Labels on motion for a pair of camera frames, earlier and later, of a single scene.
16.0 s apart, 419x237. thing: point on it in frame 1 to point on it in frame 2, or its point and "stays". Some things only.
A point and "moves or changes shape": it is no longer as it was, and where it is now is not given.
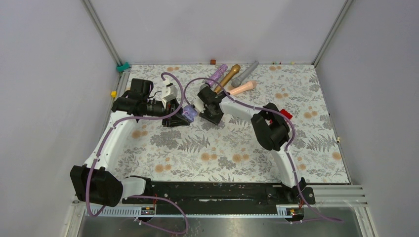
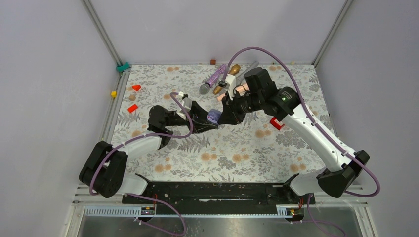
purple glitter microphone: x=217 y=75 stays
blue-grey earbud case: x=189 y=113 moves or changes shape
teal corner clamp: x=121 y=68 stays
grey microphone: x=236 y=82 stays
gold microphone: x=227 y=79 stays
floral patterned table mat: x=230 y=150 stays
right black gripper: x=204 y=115 to x=230 y=115
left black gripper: x=177 y=119 to x=200 y=123
